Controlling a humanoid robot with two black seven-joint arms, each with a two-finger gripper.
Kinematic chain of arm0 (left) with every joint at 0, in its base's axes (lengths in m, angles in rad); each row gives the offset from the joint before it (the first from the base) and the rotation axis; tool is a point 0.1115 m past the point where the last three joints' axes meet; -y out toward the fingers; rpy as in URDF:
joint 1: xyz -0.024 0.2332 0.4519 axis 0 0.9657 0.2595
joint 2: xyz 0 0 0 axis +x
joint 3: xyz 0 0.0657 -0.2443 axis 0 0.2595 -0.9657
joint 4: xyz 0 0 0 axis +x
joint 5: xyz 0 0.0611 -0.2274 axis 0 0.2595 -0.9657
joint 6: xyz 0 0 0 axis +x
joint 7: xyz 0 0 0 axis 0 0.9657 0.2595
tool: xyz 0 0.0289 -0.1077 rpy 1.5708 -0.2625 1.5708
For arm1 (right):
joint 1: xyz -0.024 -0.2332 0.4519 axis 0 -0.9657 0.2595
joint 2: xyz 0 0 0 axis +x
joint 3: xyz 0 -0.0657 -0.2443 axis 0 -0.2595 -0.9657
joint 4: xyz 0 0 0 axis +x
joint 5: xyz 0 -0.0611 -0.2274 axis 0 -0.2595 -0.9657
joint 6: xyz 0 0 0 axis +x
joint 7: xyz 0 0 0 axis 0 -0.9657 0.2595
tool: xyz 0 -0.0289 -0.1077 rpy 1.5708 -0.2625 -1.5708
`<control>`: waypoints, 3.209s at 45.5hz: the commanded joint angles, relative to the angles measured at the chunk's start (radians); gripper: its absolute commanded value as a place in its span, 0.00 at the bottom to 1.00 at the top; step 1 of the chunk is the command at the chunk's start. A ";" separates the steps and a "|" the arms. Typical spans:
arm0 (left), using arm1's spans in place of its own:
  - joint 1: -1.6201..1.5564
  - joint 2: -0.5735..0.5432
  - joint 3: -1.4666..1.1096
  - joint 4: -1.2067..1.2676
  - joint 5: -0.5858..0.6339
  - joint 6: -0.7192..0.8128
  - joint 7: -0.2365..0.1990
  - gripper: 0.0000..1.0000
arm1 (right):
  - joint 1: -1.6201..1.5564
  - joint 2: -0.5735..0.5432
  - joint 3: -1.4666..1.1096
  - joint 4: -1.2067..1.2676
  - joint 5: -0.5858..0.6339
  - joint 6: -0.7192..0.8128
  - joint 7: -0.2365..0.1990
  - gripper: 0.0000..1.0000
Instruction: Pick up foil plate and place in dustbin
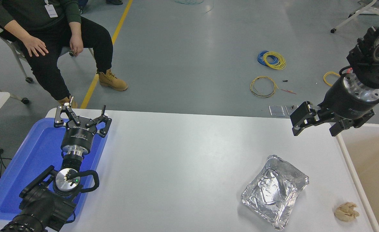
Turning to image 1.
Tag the person's right forearm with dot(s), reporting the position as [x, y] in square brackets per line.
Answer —
[16, 29]

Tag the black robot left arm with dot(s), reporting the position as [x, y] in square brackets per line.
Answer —
[44, 206]

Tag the person's left hand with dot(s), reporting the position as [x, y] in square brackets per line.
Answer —
[76, 45]

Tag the blue plastic tray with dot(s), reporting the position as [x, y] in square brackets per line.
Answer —
[31, 161]

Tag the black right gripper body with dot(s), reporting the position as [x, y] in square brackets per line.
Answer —
[341, 103]

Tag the person's right hand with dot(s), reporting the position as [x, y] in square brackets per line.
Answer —
[36, 46]

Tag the crumpled tan paper ball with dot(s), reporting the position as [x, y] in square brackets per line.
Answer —
[346, 212]

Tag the clear plastic plate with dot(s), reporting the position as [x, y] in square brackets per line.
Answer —
[276, 111]
[289, 110]

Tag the white ID badge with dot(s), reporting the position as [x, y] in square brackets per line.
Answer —
[51, 11]

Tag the grey wheeled chair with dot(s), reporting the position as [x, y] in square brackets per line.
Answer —
[18, 56]

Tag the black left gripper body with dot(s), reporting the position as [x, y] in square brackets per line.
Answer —
[78, 137]

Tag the white wheeled chair frame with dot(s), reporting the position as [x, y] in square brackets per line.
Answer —
[350, 17]

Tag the silver foil tray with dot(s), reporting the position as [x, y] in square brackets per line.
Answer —
[273, 193]

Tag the grey wheeled stand leg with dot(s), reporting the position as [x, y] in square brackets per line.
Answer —
[25, 101]

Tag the person's left forearm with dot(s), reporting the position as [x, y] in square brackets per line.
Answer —
[74, 29]

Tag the person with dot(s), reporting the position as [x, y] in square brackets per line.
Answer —
[47, 67]

